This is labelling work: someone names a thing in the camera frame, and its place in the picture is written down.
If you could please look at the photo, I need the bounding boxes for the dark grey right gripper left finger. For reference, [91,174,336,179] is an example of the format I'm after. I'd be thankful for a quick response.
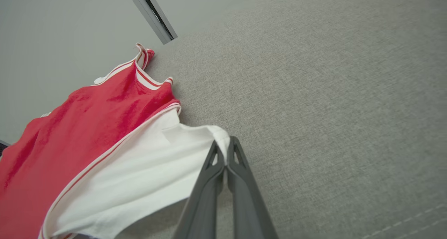
[174,140,225,239]

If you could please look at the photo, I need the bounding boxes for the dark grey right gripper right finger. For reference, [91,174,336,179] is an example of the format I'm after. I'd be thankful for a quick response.
[227,137,279,239]

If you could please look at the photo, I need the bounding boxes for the red shorts with white stripes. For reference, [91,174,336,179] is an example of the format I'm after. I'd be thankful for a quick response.
[0,43,231,239]

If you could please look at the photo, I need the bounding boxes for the grey aluminium wall profile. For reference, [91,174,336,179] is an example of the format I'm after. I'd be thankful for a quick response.
[124,0,178,45]

